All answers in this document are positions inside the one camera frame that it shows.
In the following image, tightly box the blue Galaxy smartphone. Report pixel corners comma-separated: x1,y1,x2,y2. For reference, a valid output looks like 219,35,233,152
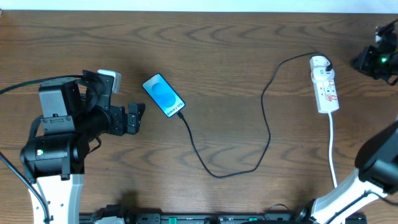
142,73,186,118

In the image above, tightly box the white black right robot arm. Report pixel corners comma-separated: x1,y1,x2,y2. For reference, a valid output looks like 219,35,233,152
294,27,397,223

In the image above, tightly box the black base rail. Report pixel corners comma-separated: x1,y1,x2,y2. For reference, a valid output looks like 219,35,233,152
79,212,368,224

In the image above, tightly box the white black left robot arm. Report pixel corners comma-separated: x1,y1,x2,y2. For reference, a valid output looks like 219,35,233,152
21,70,146,223

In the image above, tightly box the black USB charging cable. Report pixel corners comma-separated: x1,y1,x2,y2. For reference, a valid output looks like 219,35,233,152
176,52,333,180

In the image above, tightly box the white power strip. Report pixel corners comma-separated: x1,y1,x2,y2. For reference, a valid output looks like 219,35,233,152
313,79,339,114

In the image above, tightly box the white USB charger adapter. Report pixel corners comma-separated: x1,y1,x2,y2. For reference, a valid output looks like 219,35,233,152
310,56,335,83

